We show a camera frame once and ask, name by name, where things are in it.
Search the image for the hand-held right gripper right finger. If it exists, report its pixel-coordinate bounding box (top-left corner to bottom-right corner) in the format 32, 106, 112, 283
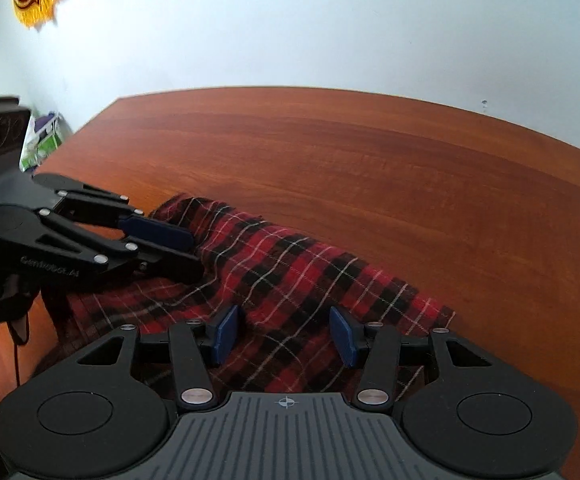
329, 305, 492, 412

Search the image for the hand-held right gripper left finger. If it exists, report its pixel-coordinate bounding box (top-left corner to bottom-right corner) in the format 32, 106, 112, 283
76, 304, 245, 412

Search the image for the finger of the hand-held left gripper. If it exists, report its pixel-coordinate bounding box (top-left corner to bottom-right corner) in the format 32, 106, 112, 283
54, 181, 196, 253
39, 207, 207, 287

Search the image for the red plaid shirt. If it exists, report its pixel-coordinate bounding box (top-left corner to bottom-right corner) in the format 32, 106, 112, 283
40, 192, 457, 396

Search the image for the green bag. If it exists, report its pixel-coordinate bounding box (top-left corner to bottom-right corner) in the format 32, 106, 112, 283
21, 129, 65, 170

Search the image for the white metal rack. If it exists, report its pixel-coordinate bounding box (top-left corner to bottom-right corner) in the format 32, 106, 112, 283
20, 110, 67, 171

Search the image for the black cable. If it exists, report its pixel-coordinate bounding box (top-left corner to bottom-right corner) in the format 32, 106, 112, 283
7, 305, 33, 387

